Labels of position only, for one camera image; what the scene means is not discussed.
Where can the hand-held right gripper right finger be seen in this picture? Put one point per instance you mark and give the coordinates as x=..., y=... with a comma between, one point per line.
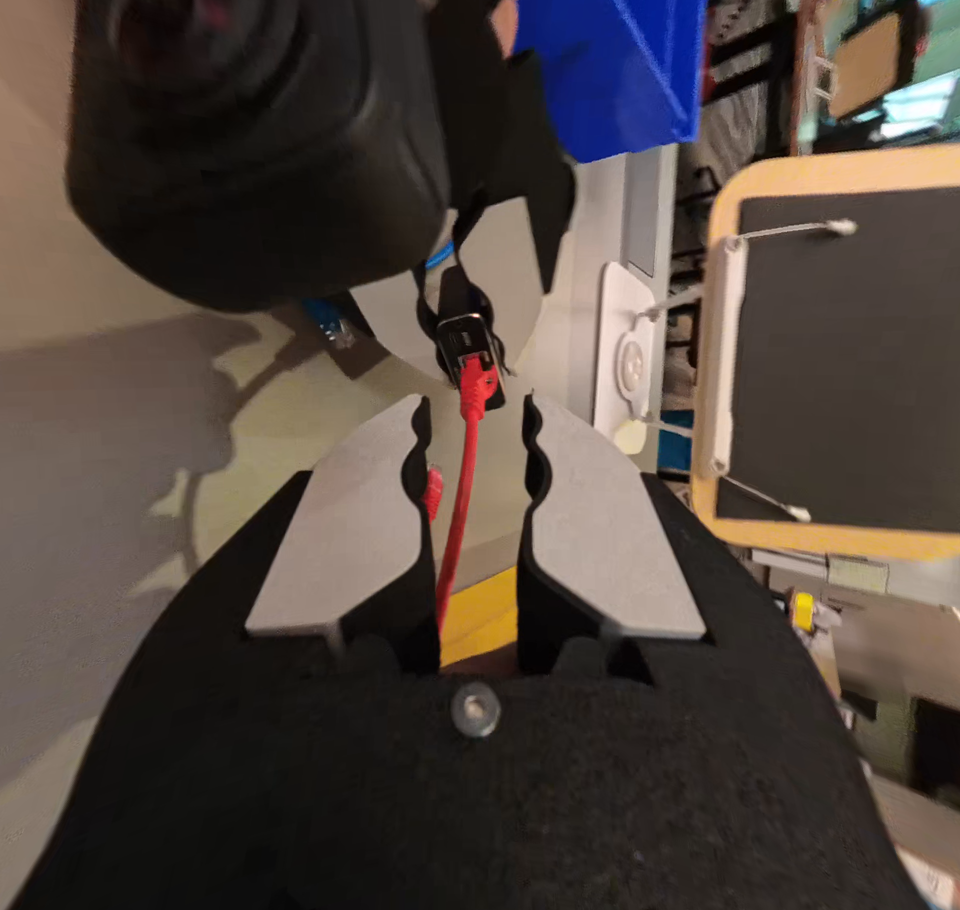
x=607, y=542

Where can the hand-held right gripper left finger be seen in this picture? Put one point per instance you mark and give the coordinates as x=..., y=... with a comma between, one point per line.
x=345, y=542

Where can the person's left hand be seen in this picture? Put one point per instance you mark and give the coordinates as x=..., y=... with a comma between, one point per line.
x=504, y=25

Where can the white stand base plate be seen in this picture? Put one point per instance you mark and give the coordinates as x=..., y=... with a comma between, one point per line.
x=615, y=310

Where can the yellow plastic bin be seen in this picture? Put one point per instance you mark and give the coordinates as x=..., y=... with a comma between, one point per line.
x=480, y=617

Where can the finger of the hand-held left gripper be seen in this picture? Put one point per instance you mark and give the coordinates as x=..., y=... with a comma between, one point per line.
x=397, y=325
x=510, y=272

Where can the black ethernet port adapter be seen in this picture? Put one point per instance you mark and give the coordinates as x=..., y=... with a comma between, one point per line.
x=454, y=340

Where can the blue plastic bin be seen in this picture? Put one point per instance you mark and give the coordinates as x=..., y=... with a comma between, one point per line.
x=615, y=47

